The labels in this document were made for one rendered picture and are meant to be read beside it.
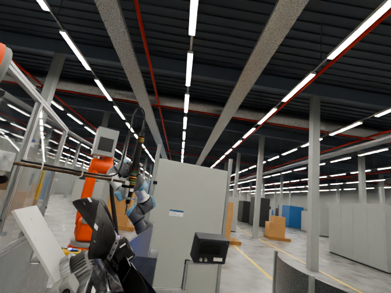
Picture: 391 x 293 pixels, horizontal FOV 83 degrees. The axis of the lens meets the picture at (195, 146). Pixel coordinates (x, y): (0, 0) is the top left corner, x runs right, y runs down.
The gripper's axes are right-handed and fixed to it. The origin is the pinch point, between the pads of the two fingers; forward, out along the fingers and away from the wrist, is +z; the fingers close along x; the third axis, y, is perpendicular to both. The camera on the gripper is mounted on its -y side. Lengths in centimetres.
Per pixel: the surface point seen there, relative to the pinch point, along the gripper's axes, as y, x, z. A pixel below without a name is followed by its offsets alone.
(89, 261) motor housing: 50, 12, 14
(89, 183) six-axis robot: 13, 66, -403
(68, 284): 50, 16, 38
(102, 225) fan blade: 31.4, 9.4, 28.1
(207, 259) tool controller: 58, -68, -36
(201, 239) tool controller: 43, -59, -32
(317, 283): 74, -181, -41
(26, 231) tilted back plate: 37, 37, 23
